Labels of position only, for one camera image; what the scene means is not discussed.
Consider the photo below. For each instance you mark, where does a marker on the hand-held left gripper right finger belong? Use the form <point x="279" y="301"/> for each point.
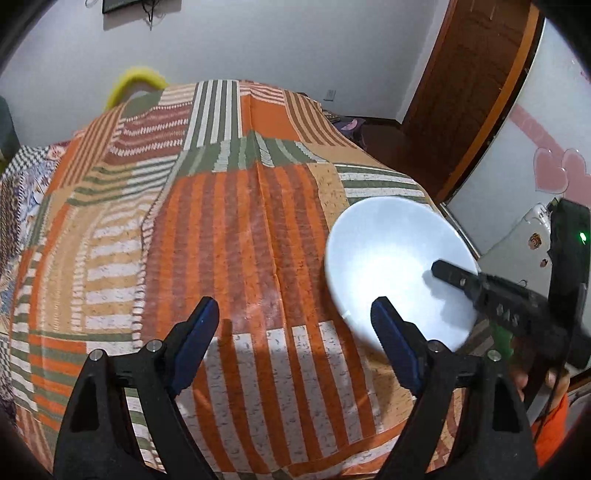
<point x="397" y="346"/>

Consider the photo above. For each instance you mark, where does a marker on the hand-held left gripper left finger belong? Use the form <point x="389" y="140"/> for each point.
<point x="198" y="341"/>

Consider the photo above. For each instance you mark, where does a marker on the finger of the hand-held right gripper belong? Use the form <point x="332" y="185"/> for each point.
<point x="457" y="277"/>

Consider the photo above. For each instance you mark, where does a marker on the white bowl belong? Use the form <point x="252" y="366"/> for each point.
<point x="383" y="258"/>

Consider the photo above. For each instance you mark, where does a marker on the person's right hand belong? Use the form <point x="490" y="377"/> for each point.
<point x="521" y="376"/>

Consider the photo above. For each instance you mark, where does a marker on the white case with stickers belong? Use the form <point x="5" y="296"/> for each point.
<point x="517" y="249"/>

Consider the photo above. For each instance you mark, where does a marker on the orange striped patchwork blanket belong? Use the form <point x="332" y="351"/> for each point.
<point x="231" y="230"/>

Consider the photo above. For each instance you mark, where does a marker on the white cabinet with pink hearts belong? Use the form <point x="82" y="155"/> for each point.
<point x="531" y="161"/>

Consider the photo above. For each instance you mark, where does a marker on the person's orange clothing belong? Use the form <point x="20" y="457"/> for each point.
<point x="554" y="424"/>

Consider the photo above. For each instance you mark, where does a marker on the brown wooden door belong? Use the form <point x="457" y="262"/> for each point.
<point x="461" y="92"/>

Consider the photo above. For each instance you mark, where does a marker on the purple patterned cloth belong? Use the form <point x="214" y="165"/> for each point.
<point x="346" y="127"/>

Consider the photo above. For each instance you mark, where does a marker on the geometric patterned blanket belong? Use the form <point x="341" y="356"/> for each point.
<point x="27" y="184"/>

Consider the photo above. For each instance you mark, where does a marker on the yellow curved chair back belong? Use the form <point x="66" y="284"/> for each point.
<point x="134" y="78"/>

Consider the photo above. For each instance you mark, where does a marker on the black wall screen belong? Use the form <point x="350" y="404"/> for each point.
<point x="122" y="4"/>

